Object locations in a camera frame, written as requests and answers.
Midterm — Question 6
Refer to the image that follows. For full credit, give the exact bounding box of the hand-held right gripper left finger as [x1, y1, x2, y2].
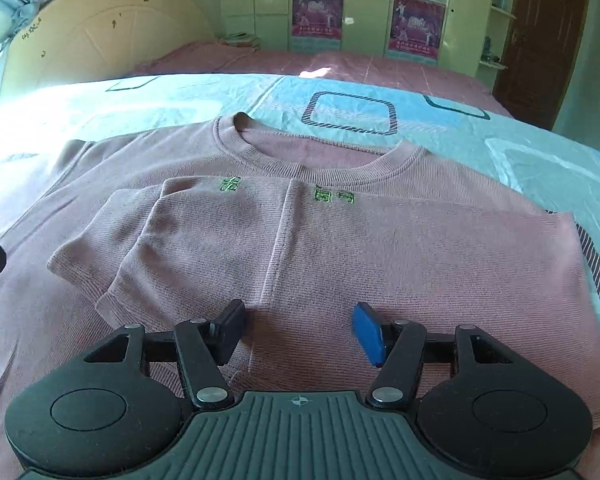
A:
[82, 299, 247, 409]

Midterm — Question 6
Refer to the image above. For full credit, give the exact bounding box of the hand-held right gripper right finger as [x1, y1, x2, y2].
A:
[352, 302, 518, 409]

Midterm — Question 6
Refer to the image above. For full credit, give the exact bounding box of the pink knit sweater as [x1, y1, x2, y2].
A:
[0, 112, 600, 480]

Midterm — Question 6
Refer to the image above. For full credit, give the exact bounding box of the light blue patterned bedsheet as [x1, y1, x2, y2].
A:
[0, 74, 600, 480]

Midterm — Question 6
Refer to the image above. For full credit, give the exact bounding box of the cream wooden headboard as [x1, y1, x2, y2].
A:
[0, 0, 217, 107]

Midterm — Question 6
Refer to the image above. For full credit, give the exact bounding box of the pink checked bed sheet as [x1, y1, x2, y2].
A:
[130, 40, 513, 117]

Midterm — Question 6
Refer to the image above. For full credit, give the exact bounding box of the dark shelf clutter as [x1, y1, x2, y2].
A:
[481, 35, 501, 65]

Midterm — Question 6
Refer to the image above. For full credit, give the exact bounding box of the pale green wardrobe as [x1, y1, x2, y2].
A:
[219, 0, 519, 95]

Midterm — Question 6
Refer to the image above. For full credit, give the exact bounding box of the brown wooden door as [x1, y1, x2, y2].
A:
[492, 0, 592, 131]

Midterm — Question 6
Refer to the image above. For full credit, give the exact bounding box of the large pink wall poster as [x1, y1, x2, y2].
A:
[388, 0, 446, 59]
[292, 0, 345, 39]

